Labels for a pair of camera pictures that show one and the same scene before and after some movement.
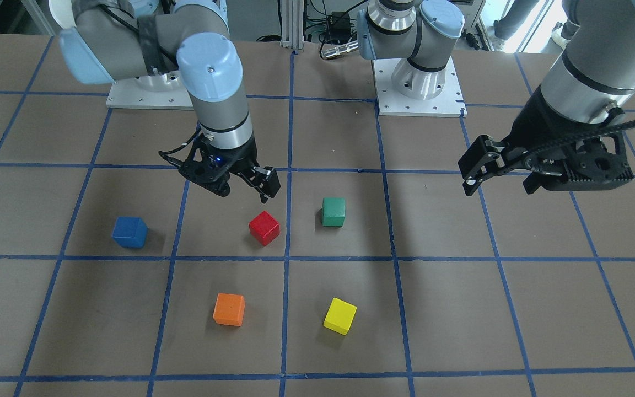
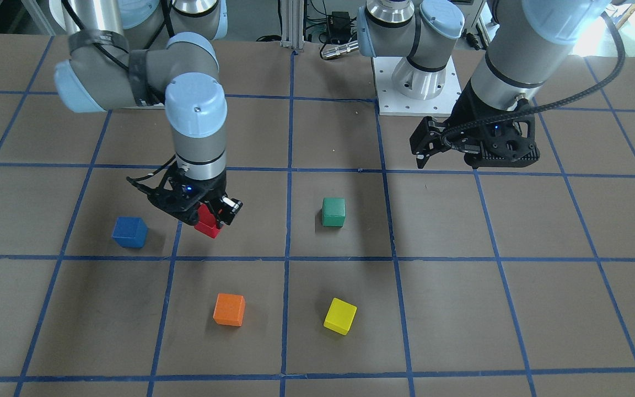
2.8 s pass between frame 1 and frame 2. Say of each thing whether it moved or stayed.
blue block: stayed
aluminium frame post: stayed
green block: stayed
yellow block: stayed
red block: moved
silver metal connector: stayed
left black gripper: moved
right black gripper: moved
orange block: stayed
